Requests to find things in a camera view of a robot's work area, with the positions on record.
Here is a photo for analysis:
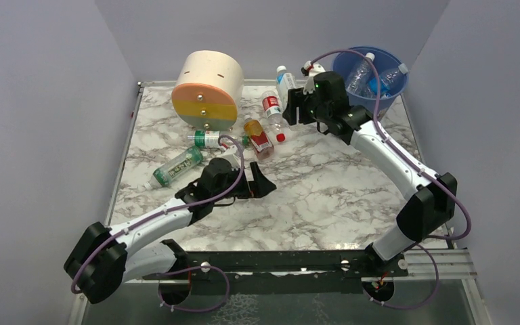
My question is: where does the white blue label tea bottle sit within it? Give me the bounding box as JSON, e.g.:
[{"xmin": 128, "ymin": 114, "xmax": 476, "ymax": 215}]
[{"xmin": 276, "ymin": 65, "xmax": 298, "ymax": 108}]

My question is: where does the red label clear bottle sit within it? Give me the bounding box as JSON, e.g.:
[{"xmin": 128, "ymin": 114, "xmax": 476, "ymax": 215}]
[{"xmin": 262, "ymin": 91, "xmax": 286, "ymax": 143}]

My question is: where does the red yellow label juice bottle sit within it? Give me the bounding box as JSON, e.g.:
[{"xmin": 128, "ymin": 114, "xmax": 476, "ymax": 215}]
[{"xmin": 243, "ymin": 116, "xmax": 274, "ymax": 160}]

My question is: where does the white green label bottle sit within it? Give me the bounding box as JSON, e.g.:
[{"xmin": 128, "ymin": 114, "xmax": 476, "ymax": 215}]
[{"xmin": 346, "ymin": 52, "xmax": 375, "ymax": 95}]

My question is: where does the blue label clear bottle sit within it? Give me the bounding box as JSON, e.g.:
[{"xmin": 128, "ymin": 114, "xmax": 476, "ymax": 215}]
[{"xmin": 361, "ymin": 64, "xmax": 409, "ymax": 98}]

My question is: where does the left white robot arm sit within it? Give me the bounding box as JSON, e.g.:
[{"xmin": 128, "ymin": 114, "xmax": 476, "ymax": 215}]
[{"xmin": 64, "ymin": 158, "xmax": 277, "ymax": 303}]

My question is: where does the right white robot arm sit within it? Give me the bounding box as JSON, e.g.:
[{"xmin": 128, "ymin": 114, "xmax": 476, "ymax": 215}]
[{"xmin": 283, "ymin": 71, "xmax": 458, "ymax": 265}]

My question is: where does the blue plastic bin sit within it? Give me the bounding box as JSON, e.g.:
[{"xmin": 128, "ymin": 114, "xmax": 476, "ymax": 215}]
[{"xmin": 332, "ymin": 46, "xmax": 410, "ymax": 119}]

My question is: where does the green cap clear bottle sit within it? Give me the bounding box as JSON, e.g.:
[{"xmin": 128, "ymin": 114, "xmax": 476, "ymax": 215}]
[{"xmin": 186, "ymin": 130, "xmax": 249, "ymax": 148}]

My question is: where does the green label tea bottle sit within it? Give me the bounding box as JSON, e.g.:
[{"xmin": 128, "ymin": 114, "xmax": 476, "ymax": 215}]
[{"xmin": 144, "ymin": 146, "xmax": 207, "ymax": 190}]

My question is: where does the beige round drum box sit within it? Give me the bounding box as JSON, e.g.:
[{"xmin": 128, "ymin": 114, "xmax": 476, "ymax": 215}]
[{"xmin": 171, "ymin": 50, "xmax": 244, "ymax": 131}]

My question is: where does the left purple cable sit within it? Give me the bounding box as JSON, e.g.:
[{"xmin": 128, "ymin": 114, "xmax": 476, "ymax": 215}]
[{"xmin": 70, "ymin": 134, "xmax": 246, "ymax": 313}]

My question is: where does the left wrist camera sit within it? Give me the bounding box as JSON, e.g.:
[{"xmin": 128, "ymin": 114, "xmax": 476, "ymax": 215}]
[{"xmin": 220, "ymin": 145, "xmax": 244, "ymax": 169}]

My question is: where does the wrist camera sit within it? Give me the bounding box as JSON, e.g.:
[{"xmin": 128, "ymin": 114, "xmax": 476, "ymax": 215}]
[
  {"xmin": 220, "ymin": 145, "xmax": 244, "ymax": 169},
  {"xmin": 301, "ymin": 61, "xmax": 326, "ymax": 95}
]

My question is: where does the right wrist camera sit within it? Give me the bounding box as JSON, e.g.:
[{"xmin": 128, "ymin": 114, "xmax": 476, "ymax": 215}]
[{"xmin": 301, "ymin": 61, "xmax": 326, "ymax": 95}]

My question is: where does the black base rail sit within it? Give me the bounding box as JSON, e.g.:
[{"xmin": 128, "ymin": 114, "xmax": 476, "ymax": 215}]
[{"xmin": 144, "ymin": 250, "xmax": 408, "ymax": 295}]

